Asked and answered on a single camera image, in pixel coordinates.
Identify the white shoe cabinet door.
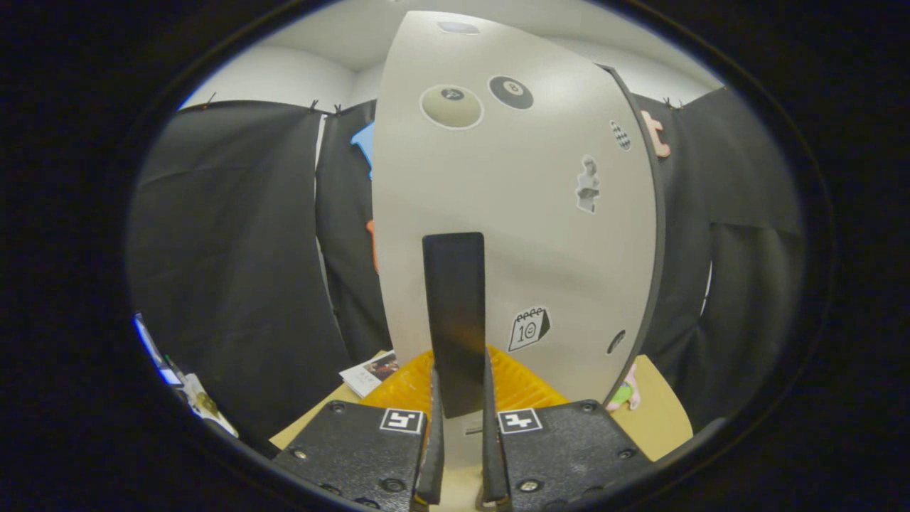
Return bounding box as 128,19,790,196
371,11,658,470

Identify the black backdrop cloth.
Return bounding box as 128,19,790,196
128,89,804,442

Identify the white book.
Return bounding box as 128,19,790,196
339,351,399,399

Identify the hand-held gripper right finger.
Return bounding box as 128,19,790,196
481,346,654,512

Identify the pink green plush toy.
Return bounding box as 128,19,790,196
606,363,642,413

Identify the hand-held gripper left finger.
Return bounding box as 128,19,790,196
272,348,446,511

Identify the lit blue screen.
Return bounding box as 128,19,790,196
132,313,182,388

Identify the grey shoe cabinet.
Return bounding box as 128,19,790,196
597,63,668,407

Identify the white printed clutter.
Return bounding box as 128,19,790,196
174,373,240,438

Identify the black door handle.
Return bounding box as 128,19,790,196
422,232,488,419

